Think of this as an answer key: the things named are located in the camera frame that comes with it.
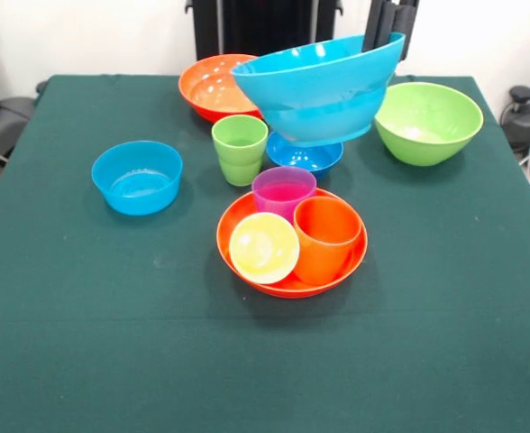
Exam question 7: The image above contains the dark green tablecloth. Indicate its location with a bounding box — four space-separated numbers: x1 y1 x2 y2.
0 74 530 433

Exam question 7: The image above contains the green plastic cup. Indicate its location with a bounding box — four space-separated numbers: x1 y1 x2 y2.
211 115 270 188

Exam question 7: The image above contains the blue ribbed plastic bowl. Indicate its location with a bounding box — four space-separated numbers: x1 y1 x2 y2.
91 140 184 217

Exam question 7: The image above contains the green plastic bowl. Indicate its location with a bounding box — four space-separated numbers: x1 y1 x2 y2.
373 81 485 167

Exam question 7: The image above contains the dark blue plastic bowl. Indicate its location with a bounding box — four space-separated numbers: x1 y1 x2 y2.
265 131 345 182

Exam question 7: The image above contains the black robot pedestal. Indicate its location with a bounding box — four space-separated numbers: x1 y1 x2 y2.
185 0 343 62

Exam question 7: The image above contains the purple plastic cup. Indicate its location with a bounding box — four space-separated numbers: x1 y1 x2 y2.
251 166 317 225

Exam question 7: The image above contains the grey pedestal foot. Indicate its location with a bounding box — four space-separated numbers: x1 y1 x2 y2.
0 97 39 154
498 85 530 152

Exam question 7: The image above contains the light blue plastic bowl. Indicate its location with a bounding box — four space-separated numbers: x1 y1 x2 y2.
230 32 407 146

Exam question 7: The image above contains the orange plastic cup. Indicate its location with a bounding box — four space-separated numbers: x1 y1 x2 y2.
292 196 363 286

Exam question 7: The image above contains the orange plastic bowl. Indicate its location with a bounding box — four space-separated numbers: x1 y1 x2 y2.
178 53 264 124
215 188 370 299

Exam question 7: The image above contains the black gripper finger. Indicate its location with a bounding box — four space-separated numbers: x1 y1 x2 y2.
361 0 395 52
393 4 420 62

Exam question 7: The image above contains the yellow plastic cup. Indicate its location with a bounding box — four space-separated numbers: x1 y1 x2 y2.
228 212 301 285

